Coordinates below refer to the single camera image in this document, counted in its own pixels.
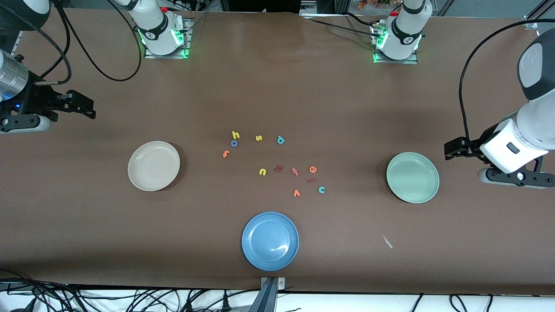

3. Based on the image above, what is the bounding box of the green plate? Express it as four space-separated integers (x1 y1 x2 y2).
386 152 440 204

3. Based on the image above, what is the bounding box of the metal table edge bracket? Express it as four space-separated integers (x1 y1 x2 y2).
260 276 287 290

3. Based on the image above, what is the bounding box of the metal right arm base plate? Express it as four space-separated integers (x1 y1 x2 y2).
144 17 192 59

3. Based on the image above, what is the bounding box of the dark grey camera pole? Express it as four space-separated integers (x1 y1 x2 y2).
248 277 279 312

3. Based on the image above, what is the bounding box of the beige brown plate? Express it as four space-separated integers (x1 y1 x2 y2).
127 141 181 192

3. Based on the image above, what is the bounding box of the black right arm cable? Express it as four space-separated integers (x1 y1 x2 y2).
35 0 144 86

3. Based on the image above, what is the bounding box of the brown table cover sheet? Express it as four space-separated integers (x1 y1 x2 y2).
0 9 555 295

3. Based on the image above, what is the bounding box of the aluminium frame profile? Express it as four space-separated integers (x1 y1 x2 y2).
522 0 555 30

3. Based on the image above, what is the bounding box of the blue plate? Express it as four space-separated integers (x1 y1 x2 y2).
242 211 300 272

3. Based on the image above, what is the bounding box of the black cable to arm base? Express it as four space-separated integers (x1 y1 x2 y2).
345 12 383 26
304 16 378 36

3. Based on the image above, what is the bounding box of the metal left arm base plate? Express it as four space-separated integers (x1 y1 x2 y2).
372 24 419 65

